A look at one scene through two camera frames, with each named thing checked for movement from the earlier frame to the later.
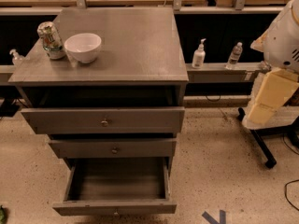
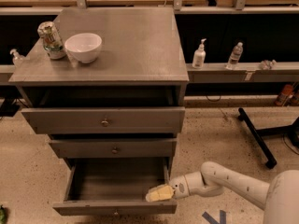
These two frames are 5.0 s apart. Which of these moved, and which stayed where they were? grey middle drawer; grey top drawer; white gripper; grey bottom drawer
Moved: white gripper
Stayed: grey top drawer; grey bottom drawer; grey middle drawer
